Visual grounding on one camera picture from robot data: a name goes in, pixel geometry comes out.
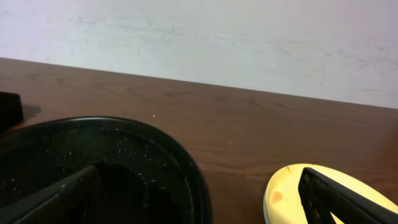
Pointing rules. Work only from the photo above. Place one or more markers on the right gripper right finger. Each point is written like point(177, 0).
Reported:
point(323, 198)

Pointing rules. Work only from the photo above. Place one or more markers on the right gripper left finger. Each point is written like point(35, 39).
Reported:
point(54, 202)

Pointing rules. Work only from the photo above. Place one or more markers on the black rectangular water tray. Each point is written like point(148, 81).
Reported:
point(11, 111)

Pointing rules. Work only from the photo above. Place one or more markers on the black round tray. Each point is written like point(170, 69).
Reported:
point(146, 176)

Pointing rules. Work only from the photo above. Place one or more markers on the yellow plate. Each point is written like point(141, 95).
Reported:
point(282, 202)

